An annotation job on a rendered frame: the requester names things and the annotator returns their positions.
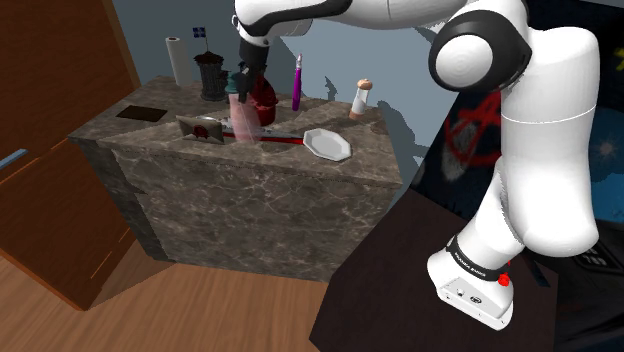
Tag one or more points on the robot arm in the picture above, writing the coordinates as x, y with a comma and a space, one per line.
546, 146

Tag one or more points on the dark patterned robot stand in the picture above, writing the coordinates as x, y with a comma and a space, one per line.
404, 273

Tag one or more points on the brown wooden cabinet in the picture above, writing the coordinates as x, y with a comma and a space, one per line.
53, 146

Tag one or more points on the white octagonal plate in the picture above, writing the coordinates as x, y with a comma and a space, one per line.
327, 144

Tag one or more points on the black basket with small flag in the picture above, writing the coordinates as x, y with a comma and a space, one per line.
212, 75

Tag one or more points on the brown marble counter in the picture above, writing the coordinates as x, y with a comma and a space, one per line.
253, 204

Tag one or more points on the grey envelope with red seal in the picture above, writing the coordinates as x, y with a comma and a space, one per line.
200, 129

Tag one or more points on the white brown pepper mill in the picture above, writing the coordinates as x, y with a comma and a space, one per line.
360, 100

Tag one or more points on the purple pen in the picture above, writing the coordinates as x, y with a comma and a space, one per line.
297, 83

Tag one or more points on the white paper towel roll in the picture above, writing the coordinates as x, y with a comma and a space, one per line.
178, 61

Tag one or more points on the pink spray bottle teal top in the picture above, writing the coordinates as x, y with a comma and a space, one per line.
242, 119

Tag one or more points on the black flat square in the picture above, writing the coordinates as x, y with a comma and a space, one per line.
141, 113

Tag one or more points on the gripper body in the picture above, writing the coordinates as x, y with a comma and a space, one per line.
253, 58

